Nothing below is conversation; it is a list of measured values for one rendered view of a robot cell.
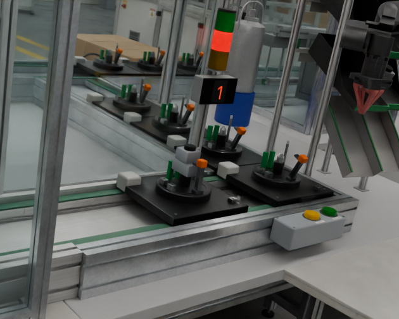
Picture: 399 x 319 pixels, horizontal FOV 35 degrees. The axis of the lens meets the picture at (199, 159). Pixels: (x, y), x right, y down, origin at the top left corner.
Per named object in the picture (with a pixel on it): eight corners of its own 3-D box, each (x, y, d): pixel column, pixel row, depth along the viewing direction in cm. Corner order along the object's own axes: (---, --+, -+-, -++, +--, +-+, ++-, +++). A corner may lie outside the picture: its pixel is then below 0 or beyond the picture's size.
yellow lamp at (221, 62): (229, 71, 167) (233, 52, 166) (215, 70, 164) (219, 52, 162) (217, 66, 171) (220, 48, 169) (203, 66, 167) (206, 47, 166)
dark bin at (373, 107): (385, 112, 189) (399, 93, 184) (353, 111, 182) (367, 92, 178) (338, 54, 206) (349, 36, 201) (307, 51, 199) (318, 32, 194)
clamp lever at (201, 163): (203, 190, 154) (208, 161, 152) (197, 191, 153) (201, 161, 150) (194, 185, 156) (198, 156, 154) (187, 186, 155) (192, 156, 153)
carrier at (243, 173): (332, 197, 180) (342, 156, 176) (275, 208, 165) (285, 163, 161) (272, 168, 197) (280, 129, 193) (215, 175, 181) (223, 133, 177)
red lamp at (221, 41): (233, 52, 166) (237, 33, 164) (219, 51, 162) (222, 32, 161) (220, 47, 169) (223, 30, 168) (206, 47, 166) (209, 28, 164)
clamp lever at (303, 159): (295, 178, 176) (309, 158, 172) (291, 179, 174) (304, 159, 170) (287, 169, 178) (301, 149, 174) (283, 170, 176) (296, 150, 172)
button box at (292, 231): (341, 237, 167) (347, 216, 165) (289, 251, 153) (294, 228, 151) (321, 226, 172) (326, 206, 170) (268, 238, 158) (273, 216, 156)
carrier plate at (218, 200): (247, 212, 159) (249, 204, 158) (172, 226, 143) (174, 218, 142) (188, 177, 175) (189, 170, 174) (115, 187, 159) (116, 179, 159)
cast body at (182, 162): (200, 176, 156) (205, 149, 154) (187, 177, 153) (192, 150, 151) (179, 164, 162) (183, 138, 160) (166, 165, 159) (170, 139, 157)
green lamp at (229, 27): (237, 33, 164) (240, 14, 163) (222, 32, 161) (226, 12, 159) (224, 29, 168) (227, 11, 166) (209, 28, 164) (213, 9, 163)
